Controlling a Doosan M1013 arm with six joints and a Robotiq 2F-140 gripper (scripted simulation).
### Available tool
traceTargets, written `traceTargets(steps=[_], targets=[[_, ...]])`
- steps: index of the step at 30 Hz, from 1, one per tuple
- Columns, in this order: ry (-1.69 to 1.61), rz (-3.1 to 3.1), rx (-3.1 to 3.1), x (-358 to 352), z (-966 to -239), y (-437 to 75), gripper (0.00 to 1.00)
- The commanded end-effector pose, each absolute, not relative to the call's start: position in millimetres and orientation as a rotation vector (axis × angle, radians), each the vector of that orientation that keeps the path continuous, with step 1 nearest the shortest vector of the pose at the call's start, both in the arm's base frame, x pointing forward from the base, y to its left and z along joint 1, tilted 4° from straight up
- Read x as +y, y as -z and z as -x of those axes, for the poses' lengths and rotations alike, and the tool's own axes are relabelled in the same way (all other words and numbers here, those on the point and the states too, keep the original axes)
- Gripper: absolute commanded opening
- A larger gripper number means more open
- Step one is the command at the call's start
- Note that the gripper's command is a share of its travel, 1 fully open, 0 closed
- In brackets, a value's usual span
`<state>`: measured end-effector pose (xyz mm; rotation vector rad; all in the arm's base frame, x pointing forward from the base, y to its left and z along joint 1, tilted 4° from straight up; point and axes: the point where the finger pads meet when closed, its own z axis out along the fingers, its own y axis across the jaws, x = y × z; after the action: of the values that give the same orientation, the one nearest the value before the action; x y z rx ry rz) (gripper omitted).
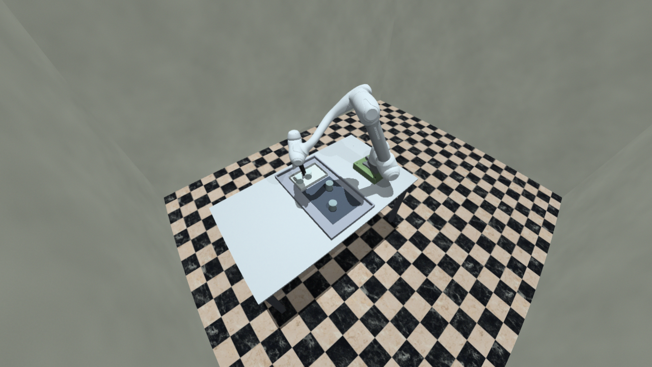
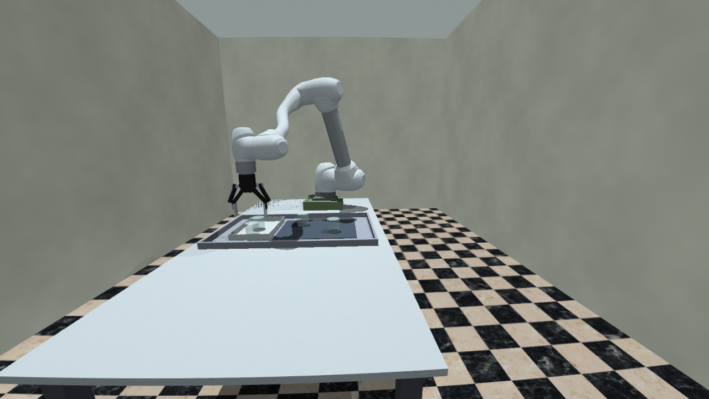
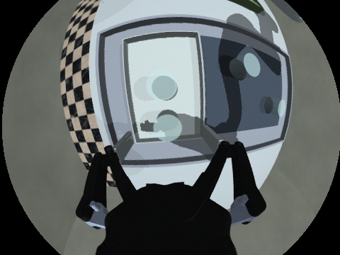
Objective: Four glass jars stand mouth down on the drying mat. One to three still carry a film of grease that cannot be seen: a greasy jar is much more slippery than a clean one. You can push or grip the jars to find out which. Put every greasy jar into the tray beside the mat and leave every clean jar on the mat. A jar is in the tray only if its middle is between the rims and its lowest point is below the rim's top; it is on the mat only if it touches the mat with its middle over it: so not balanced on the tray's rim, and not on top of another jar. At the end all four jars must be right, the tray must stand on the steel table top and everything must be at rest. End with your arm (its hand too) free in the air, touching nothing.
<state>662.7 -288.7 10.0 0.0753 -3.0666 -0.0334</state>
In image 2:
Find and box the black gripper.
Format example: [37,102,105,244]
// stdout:
[228,174,271,217]

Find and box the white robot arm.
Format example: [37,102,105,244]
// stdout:
[232,78,366,201]

